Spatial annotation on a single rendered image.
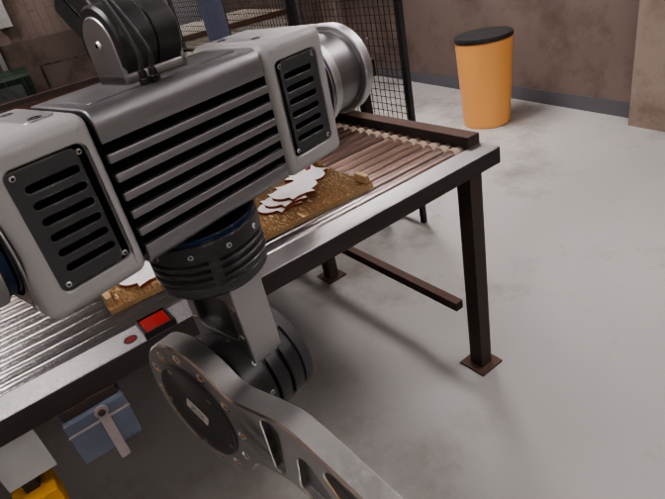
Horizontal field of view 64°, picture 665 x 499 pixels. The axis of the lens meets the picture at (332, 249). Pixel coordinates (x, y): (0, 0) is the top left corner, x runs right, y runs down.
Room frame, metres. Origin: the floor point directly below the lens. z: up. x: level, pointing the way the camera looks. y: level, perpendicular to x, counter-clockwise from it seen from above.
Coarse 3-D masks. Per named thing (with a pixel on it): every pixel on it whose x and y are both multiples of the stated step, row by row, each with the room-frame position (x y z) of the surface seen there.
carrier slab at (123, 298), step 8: (112, 288) 1.21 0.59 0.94; (120, 288) 1.21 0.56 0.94; (128, 288) 1.20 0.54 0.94; (136, 288) 1.19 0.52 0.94; (144, 288) 1.18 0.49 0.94; (152, 288) 1.17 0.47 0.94; (160, 288) 1.17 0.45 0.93; (112, 296) 1.17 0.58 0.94; (120, 296) 1.17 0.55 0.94; (128, 296) 1.16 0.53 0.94; (136, 296) 1.15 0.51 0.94; (144, 296) 1.15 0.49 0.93; (120, 304) 1.13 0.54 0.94; (128, 304) 1.13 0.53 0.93; (112, 312) 1.11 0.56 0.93
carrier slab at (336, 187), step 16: (336, 176) 1.62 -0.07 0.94; (352, 176) 1.59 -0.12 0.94; (272, 192) 1.61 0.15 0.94; (320, 192) 1.53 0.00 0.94; (336, 192) 1.50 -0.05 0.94; (352, 192) 1.47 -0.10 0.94; (304, 208) 1.44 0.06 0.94; (320, 208) 1.42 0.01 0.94; (272, 224) 1.38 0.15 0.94; (288, 224) 1.36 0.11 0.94
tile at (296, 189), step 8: (288, 184) 1.57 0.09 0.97; (296, 184) 1.56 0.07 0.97; (304, 184) 1.55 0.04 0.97; (312, 184) 1.53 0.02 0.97; (280, 192) 1.53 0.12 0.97; (288, 192) 1.51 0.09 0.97; (296, 192) 1.50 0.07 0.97; (304, 192) 1.48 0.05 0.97; (312, 192) 1.49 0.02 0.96; (280, 200) 1.48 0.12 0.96
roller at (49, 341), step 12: (432, 144) 1.75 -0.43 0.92; (408, 156) 1.70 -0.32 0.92; (420, 156) 1.70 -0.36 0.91; (384, 168) 1.64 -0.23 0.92; (396, 168) 1.64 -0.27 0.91; (372, 180) 1.59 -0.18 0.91; (96, 312) 1.14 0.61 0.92; (108, 312) 1.14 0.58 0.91; (72, 324) 1.11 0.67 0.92; (84, 324) 1.11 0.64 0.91; (48, 336) 1.08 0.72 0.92; (60, 336) 1.08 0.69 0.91; (36, 348) 1.05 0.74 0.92; (0, 360) 1.02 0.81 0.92; (12, 360) 1.02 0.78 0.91
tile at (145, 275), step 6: (144, 264) 1.29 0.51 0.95; (144, 270) 1.25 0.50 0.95; (150, 270) 1.25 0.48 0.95; (132, 276) 1.24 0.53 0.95; (138, 276) 1.23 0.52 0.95; (144, 276) 1.22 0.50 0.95; (150, 276) 1.21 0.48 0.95; (126, 282) 1.21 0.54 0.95; (132, 282) 1.20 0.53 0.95; (138, 282) 1.20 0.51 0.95; (144, 282) 1.19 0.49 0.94
